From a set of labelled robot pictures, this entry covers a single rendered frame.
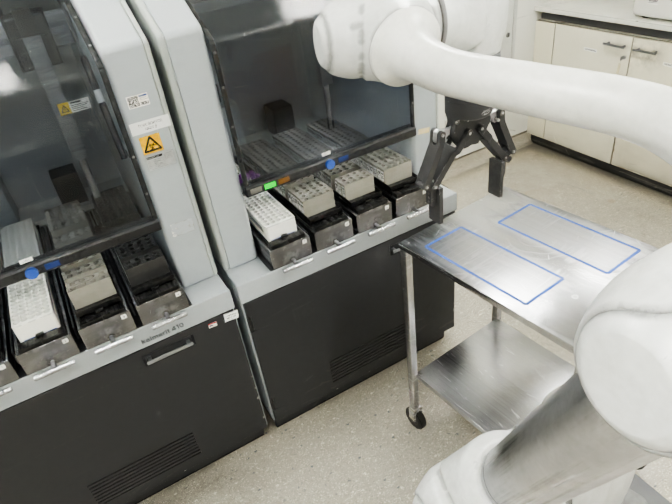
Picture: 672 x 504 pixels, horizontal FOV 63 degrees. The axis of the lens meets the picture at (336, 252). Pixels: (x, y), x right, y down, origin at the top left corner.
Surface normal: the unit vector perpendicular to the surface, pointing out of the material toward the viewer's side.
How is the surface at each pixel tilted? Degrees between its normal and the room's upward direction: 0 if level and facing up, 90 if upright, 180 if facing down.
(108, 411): 90
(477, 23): 95
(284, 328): 90
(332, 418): 0
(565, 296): 0
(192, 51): 90
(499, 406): 0
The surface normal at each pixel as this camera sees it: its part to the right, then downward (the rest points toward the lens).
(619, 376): -0.90, 0.26
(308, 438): -0.11, -0.81
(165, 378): 0.50, 0.44
